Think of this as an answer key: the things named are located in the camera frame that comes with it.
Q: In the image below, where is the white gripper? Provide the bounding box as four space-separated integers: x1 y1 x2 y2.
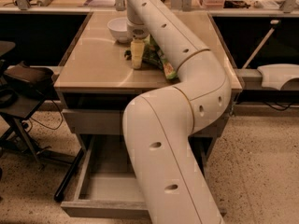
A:
127 7 150 69

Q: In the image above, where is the green jalapeno chip bag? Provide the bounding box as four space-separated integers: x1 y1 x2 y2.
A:
124 36 163 69

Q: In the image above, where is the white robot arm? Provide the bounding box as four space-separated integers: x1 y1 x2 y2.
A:
122 0 231 224

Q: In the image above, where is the grey drawer cabinet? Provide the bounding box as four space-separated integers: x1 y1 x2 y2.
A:
55 11 241 150

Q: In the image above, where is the light green chip bag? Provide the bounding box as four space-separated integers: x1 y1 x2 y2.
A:
157 49 177 79

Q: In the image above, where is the closed grey top drawer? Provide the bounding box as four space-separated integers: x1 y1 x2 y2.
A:
62 109 227 137

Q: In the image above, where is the black bag on stand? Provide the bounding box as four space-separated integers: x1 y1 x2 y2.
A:
4 63 54 99

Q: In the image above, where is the white bowl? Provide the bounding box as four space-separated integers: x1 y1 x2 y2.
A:
107 17 132 43

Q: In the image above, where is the white-headed stick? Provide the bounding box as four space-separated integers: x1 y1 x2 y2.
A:
242 20 281 69

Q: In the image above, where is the dark folding stand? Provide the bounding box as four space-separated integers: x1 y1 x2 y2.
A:
0 40 85 203

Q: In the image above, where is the black floor cable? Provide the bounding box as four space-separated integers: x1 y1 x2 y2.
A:
21 91 64 132

